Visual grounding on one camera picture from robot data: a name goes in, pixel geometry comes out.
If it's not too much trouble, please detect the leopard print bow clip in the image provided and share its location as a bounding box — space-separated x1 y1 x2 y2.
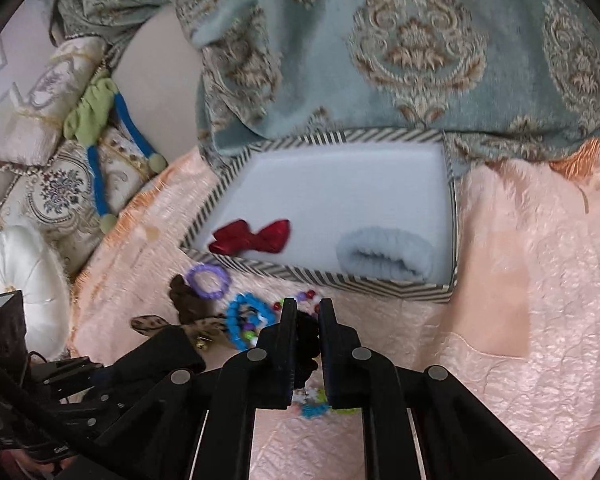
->
130 314 230 351

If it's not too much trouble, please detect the red bow hair clip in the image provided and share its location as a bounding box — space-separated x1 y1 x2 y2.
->
208 219 291 256

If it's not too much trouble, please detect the green blue flower bead bracelet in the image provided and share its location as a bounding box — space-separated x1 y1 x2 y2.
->
290 386 362 420

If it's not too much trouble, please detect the purple bead bracelet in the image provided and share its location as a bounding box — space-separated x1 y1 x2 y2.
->
183 262 233 302

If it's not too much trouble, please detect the striped black white tray box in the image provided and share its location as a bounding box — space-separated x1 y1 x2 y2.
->
179 128 459 302

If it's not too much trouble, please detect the brown flower hair clip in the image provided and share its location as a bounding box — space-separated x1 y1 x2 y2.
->
169 274 225 326

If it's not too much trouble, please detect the black scrunchie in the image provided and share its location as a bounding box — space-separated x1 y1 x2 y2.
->
293 311 321 389

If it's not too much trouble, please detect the multicolour round bead bracelet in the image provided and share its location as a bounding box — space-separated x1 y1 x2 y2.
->
271 288 326 313

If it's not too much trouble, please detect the green blue plush toy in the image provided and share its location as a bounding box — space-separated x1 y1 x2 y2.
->
64 68 167 234

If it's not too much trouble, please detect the light blue fluffy scrunchie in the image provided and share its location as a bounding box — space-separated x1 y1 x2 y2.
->
336 226 434 282

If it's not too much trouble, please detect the black velvet hair clip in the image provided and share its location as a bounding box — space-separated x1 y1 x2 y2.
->
92 326 205 393

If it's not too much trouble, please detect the white satin round pillow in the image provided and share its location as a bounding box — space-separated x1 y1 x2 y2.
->
0 226 71 360

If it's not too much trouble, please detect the peach quilted bedspread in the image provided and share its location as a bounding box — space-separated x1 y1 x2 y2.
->
68 140 600 479

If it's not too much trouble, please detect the cream floral cushion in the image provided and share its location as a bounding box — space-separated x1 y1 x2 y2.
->
0 127 151 276

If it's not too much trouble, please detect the cream embroidered bolster pillow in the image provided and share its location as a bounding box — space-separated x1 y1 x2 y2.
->
0 36 108 174

